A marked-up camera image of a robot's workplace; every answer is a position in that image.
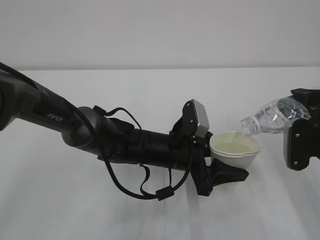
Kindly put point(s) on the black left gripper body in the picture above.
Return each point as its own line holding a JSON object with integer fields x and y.
{"x": 188, "y": 153}

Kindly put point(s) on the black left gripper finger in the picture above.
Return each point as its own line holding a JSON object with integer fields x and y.
{"x": 219, "y": 173}

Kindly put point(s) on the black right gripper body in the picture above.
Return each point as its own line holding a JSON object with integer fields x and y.
{"x": 310, "y": 99}

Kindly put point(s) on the white paper cup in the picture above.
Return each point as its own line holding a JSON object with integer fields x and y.
{"x": 234, "y": 149}

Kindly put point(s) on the clear green-label water bottle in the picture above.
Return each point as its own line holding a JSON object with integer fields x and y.
{"x": 272, "y": 117}

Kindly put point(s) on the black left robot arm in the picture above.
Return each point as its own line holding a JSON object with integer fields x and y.
{"x": 97, "y": 131}

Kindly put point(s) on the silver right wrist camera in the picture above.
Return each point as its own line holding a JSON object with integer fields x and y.
{"x": 297, "y": 150}

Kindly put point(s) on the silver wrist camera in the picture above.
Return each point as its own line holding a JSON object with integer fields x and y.
{"x": 193, "y": 122}
{"x": 297, "y": 150}

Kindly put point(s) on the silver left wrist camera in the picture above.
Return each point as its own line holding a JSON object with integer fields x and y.
{"x": 193, "y": 122}

